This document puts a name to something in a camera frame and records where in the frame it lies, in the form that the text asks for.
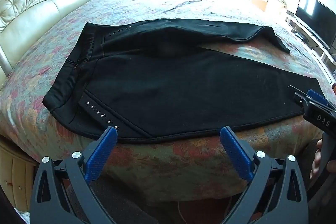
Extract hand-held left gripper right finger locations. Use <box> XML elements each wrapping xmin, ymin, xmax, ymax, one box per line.
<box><xmin>219</xmin><ymin>126</ymin><xmax>308</xmax><ymax>224</ymax></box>

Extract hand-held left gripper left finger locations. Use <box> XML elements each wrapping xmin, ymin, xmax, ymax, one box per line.
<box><xmin>30</xmin><ymin>126</ymin><xmax>118</xmax><ymax>224</ymax></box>

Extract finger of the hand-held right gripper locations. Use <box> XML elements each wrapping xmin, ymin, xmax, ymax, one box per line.
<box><xmin>307</xmin><ymin>89</ymin><xmax>336</xmax><ymax>109</ymax></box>
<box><xmin>288</xmin><ymin>85</ymin><xmax>315</xmax><ymax>116</ymax></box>

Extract black pants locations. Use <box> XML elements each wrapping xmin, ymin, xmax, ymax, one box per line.
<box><xmin>42</xmin><ymin>18</ymin><xmax>319</xmax><ymax>145</ymax></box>

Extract person's right hand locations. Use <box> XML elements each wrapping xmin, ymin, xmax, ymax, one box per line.
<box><xmin>310</xmin><ymin>139</ymin><xmax>324</xmax><ymax>180</ymax></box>

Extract white television stand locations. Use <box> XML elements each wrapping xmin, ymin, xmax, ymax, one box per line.
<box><xmin>285</xmin><ymin>10</ymin><xmax>336</xmax><ymax>83</ymax></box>

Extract black television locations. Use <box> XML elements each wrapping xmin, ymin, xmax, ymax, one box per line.
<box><xmin>295</xmin><ymin>0</ymin><xmax>336</xmax><ymax>50</ymax></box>

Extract cream bedside cabinet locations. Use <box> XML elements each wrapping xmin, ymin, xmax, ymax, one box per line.
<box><xmin>0</xmin><ymin>135</ymin><xmax>37</xmax><ymax>211</ymax></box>

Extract bed with floral bedspread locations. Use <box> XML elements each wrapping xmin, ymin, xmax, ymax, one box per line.
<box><xmin>0</xmin><ymin>0</ymin><xmax>336</xmax><ymax>203</ymax></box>

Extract cream tufted leather headboard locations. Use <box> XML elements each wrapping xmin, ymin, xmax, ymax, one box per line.
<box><xmin>0</xmin><ymin>0</ymin><xmax>102</xmax><ymax>88</ymax></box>

